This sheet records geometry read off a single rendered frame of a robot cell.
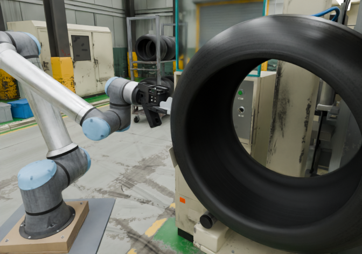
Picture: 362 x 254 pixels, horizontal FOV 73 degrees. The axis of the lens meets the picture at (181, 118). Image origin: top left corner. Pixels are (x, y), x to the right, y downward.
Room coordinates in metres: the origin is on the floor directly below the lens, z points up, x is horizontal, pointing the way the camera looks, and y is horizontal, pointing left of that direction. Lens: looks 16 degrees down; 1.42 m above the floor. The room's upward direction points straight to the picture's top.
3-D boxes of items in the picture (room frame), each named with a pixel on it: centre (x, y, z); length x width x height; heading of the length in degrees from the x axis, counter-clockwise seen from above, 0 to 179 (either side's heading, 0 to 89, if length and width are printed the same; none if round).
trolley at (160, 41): (5.01, 0.40, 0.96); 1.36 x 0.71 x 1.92; 152
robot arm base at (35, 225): (0.95, 0.61, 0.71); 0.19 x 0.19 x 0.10
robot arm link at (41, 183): (0.95, 0.61, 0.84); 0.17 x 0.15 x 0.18; 163
